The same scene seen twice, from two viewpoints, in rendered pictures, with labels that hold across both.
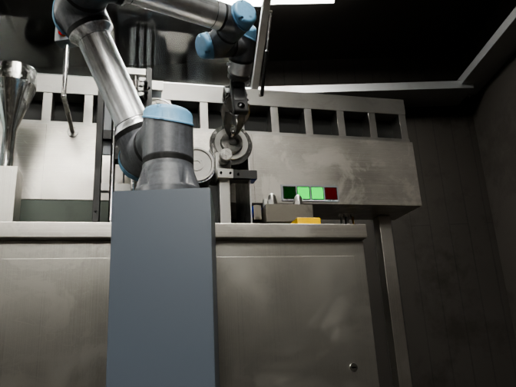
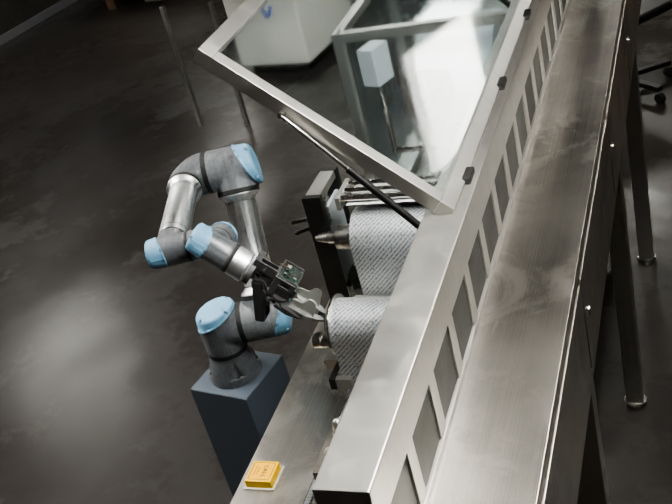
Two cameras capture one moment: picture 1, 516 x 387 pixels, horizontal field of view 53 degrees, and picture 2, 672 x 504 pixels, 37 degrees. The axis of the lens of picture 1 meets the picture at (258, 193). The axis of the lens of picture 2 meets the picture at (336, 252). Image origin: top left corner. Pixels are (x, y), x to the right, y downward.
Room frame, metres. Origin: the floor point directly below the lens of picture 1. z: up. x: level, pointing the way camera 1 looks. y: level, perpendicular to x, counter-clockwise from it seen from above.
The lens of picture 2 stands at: (2.88, -1.40, 2.58)
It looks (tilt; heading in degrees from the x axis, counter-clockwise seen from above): 30 degrees down; 129
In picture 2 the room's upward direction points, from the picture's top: 16 degrees counter-clockwise
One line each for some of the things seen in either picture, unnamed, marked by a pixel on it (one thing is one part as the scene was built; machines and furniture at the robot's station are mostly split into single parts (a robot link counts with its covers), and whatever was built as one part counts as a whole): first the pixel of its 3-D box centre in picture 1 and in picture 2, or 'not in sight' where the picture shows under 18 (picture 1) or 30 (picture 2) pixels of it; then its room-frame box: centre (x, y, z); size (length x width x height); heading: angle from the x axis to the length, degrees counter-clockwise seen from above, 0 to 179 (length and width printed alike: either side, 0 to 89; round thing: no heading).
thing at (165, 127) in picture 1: (167, 135); (221, 325); (1.11, 0.21, 1.07); 0.13 x 0.12 x 0.14; 32
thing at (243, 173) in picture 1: (242, 176); (345, 372); (1.63, 0.05, 1.14); 0.09 x 0.06 x 0.03; 104
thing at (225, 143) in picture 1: (231, 143); not in sight; (1.61, 0.08, 1.25); 0.07 x 0.02 x 0.07; 104
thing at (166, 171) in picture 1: (167, 181); (231, 358); (1.10, 0.20, 0.95); 0.15 x 0.15 x 0.10
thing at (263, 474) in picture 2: (305, 224); (263, 474); (1.43, -0.13, 0.91); 0.07 x 0.07 x 0.02; 14
